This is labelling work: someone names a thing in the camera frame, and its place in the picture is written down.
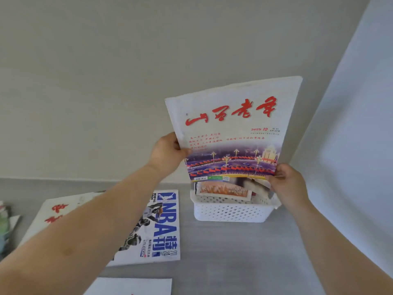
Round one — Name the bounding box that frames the person's left hand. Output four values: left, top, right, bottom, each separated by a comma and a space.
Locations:
148, 132, 193, 178

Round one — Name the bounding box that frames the person's right hand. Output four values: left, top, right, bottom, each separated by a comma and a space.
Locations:
265, 163, 309, 209

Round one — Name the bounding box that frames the white magazine with red title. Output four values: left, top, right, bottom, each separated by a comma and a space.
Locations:
165, 76, 303, 182

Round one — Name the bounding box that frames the person's left forearm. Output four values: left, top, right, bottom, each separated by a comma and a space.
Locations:
0, 163, 164, 295

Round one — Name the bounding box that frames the person's right forearm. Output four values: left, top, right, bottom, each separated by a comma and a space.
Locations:
288, 198, 393, 295

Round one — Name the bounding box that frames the orange cover magazine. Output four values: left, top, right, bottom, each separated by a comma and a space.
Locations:
196, 180, 253, 202

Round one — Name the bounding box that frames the white perforated plastic basket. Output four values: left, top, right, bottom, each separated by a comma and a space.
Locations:
190, 190, 282, 223

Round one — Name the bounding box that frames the blue and white basketball magazine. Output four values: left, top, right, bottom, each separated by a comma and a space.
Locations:
106, 190, 181, 267

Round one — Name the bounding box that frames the white paper sheet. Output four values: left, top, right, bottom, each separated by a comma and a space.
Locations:
84, 277, 173, 295

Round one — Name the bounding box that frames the white magazine with red characters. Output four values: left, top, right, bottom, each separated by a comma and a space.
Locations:
18, 192, 103, 247

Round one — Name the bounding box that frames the colourful magazine pile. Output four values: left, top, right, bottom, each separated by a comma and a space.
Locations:
0, 201, 21, 261

